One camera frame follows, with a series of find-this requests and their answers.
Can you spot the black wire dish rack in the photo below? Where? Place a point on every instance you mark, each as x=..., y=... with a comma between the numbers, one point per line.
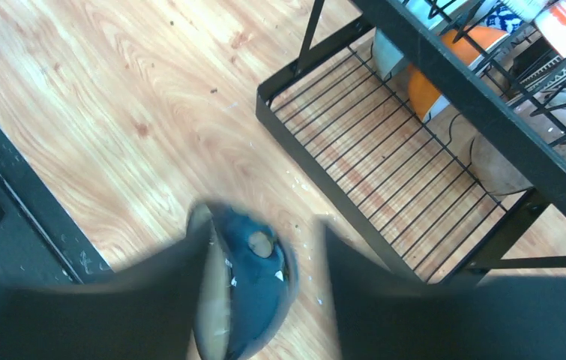
x=438, y=171

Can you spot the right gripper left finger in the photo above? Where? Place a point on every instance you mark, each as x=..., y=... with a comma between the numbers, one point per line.
x=146, y=311

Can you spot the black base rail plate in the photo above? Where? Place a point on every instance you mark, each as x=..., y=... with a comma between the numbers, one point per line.
x=39, y=242

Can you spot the blue floral glazed bowl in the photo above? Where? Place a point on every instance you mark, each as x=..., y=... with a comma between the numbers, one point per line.
x=251, y=279

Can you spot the red white patterned bowl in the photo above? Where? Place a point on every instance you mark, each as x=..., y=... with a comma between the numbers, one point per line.
x=502, y=18

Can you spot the celadon bowl brown rim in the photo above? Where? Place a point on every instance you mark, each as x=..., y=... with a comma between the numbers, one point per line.
x=389, y=61

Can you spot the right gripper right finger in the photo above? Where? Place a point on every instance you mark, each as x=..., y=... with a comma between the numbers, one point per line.
x=381, y=315

